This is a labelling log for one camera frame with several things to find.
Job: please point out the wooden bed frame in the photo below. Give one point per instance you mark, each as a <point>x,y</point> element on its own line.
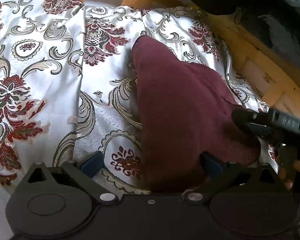
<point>240,42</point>

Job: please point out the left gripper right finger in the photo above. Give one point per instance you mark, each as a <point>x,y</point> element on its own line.
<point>218,174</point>

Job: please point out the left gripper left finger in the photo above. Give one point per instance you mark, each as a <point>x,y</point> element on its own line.
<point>83,172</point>

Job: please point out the person's right hand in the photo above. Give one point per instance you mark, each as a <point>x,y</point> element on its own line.
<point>288,165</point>

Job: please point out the maroon knit garment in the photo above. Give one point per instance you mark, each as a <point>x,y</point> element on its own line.
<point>185,110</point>

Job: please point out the black jacket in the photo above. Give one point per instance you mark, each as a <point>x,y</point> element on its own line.
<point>276,23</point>

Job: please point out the floral white bedspread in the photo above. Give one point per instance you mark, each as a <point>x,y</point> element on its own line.
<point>55,142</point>

